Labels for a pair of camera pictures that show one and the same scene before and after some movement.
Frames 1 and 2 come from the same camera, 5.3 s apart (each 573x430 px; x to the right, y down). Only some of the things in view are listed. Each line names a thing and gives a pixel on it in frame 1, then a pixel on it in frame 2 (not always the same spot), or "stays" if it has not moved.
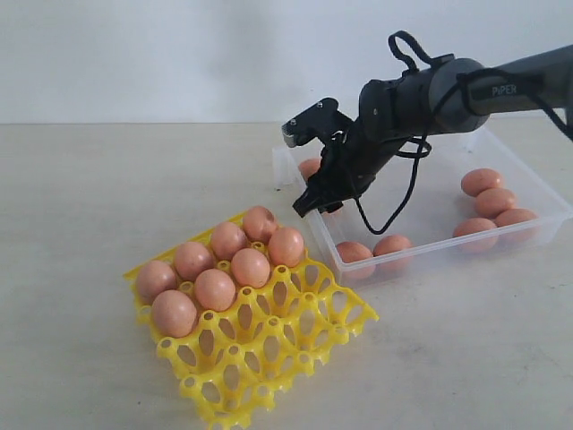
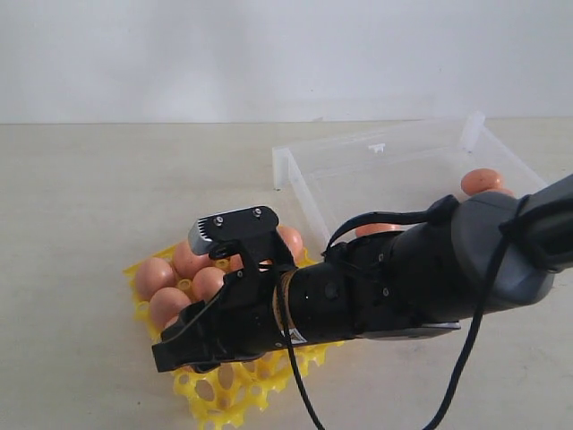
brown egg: (174, 313) stays
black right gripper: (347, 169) to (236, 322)
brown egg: (475, 181) stays
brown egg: (227, 238) to (235, 262)
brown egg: (337, 212) to (167, 318)
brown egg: (192, 258) stays
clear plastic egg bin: (459, 187) stays
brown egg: (215, 289) stays
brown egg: (154, 277) stays
